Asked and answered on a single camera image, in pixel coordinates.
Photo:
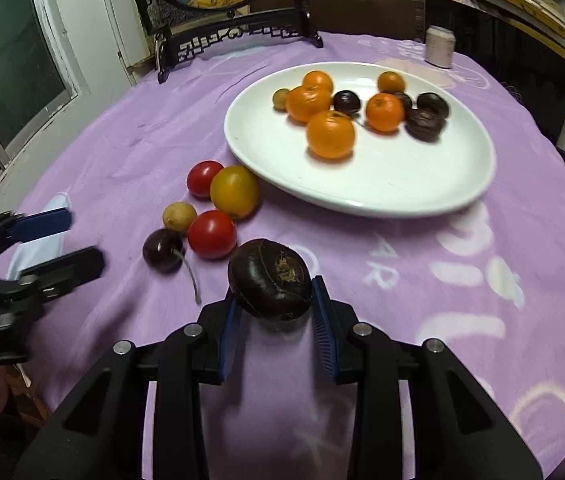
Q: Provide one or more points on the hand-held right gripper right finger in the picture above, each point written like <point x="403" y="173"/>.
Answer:
<point x="325" y="330"/>

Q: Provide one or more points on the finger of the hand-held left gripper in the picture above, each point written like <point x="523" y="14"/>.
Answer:
<point x="42" y="222"/>
<point x="67" y="267"/>

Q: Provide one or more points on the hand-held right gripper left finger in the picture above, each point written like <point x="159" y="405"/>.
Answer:
<point x="230" y="340"/>

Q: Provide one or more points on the dark brown water chestnut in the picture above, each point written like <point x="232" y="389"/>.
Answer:
<point x="425" y="125"/>
<point x="269" y="280"/>
<point x="407" y="100"/>
<point x="432" y="104"/>

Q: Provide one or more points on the white plate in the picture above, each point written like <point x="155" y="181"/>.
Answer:
<point x="412" y="175"/>

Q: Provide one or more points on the dark red cherry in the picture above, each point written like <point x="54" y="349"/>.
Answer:
<point x="163" y="250"/>
<point x="346" y="102"/>

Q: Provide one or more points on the tan longan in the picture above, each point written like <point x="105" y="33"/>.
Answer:
<point x="179" y="216"/>
<point x="281" y="98"/>

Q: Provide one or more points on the small orange tangerine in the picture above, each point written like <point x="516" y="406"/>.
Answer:
<point x="391" y="82"/>

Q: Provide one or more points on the purple printed blanket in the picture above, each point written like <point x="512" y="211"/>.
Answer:
<point x="112" y="160"/>

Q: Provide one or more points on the red cherry tomato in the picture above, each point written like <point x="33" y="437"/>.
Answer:
<point x="211" y="234"/>
<point x="204" y="178"/>

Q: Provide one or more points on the yellow tomato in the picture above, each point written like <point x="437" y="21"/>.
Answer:
<point x="234" y="191"/>

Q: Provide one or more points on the white-framed window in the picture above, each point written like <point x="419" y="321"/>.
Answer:
<point x="12" y="75"/>

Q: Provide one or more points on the pink beverage can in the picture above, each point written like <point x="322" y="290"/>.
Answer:
<point x="440" y="47"/>

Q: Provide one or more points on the dark brown wooden chair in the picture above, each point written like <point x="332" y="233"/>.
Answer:
<point x="362" y="15"/>

